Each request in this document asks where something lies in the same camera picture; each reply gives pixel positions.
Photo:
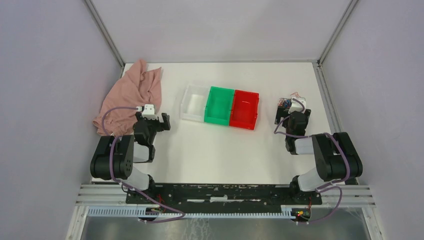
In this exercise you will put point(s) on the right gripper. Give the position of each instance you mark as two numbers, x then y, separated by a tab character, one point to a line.
282	111

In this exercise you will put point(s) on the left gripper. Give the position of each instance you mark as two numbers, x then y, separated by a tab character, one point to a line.
165	117

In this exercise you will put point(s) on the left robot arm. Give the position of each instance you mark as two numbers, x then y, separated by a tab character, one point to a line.
115	157

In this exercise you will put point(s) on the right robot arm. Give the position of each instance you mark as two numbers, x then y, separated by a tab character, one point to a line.
336	159

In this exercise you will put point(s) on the clear plastic bin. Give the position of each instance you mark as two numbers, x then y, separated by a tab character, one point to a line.
193	103

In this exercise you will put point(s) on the red plastic bin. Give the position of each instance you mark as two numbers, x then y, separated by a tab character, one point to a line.
244	111

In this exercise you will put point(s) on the pink cloth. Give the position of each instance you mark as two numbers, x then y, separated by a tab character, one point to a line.
137	87

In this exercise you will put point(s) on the green plastic bin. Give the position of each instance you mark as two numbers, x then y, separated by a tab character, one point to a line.
219	106

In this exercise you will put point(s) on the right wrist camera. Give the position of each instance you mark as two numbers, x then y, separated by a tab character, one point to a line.
298	104

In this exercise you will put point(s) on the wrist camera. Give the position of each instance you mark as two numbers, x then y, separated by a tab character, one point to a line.
148	112
298	104

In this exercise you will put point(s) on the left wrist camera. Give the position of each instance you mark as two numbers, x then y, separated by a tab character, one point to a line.
148	112

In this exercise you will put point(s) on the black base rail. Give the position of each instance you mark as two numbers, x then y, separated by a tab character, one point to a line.
230	198

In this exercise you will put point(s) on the white cable duct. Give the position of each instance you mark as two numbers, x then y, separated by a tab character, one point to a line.
143	212

